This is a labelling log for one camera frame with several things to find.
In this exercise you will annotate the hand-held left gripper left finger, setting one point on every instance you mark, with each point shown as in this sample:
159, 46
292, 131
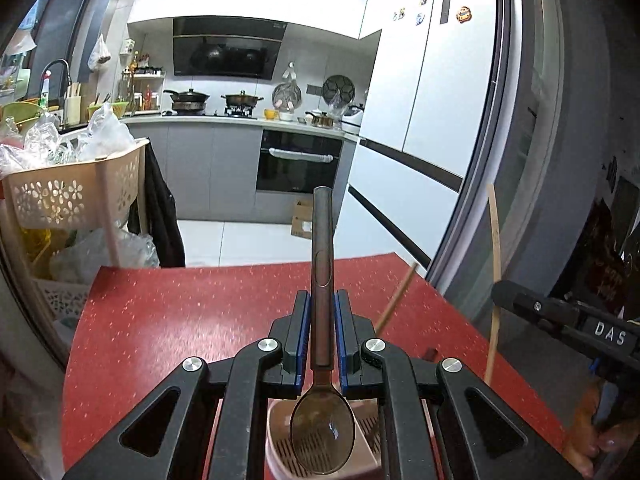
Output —
300, 340

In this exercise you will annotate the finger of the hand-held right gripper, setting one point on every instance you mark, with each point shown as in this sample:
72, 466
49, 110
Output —
530, 305

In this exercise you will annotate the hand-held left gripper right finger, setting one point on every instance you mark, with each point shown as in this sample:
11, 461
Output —
342, 340

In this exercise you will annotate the wooden chopstick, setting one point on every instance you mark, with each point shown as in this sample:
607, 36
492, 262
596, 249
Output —
495, 240
397, 300

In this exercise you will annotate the dark metal spoon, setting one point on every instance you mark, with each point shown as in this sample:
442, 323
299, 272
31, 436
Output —
322, 260

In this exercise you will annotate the pink utensil holder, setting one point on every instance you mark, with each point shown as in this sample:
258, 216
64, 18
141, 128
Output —
276, 427

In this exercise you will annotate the person's right hand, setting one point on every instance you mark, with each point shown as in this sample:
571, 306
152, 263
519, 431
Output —
585, 435

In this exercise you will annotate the cardboard box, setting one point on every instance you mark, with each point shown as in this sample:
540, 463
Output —
301, 220

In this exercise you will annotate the black built-in oven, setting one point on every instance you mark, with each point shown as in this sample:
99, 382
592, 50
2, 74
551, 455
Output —
297, 170

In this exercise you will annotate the black hanging bag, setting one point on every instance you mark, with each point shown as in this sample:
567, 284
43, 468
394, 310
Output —
160, 210

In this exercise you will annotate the grey base cabinets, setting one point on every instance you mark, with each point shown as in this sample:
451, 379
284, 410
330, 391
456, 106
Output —
210, 170

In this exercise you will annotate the white rice cooker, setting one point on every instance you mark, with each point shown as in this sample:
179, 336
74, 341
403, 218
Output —
352, 120

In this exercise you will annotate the golden pot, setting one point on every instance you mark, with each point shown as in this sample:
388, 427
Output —
320, 120

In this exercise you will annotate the white refrigerator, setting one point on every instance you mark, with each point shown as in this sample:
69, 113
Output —
425, 110

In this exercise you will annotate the yellow bowl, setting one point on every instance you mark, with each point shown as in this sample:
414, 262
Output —
271, 115

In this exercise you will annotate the round metal steamer rack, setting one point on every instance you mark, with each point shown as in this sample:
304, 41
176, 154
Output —
286, 95

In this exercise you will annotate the lidded cooking pot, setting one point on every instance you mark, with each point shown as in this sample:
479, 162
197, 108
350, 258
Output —
242, 100

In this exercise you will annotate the round dark trivet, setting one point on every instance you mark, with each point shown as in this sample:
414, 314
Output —
339, 87

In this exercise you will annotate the black wok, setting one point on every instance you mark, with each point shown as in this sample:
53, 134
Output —
189, 97

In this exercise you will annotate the yellow plastic bag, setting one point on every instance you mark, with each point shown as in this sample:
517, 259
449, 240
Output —
37, 242

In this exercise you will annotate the clear plastic bags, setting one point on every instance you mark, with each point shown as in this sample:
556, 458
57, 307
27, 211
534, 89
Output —
105, 132

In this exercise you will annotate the beige perforated basket trolley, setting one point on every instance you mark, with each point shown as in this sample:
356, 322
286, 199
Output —
50, 195

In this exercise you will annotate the spice rack with bottles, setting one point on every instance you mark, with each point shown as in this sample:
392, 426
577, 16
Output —
142, 90

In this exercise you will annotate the orange fridge magnet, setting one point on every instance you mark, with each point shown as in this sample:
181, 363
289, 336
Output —
464, 14

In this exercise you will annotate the black range hood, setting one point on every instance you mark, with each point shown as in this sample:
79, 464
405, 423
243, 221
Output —
227, 50

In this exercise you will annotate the green strainer basket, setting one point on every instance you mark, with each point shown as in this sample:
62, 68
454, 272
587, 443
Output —
107, 109

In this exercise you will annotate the white chopstick caddy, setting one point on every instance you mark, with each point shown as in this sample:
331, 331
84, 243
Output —
72, 110

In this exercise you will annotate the white hanging plastic bag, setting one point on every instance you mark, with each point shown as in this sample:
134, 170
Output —
99, 55

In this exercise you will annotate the white spray bottle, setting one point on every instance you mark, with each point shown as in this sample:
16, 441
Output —
45, 92

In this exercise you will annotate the green basin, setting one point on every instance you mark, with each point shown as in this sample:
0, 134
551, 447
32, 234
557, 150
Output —
20, 112

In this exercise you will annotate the kitchen faucet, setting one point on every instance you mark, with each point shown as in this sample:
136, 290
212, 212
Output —
59, 66

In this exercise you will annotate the white wall cabinets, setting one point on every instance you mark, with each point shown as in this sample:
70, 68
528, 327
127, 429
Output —
250, 0

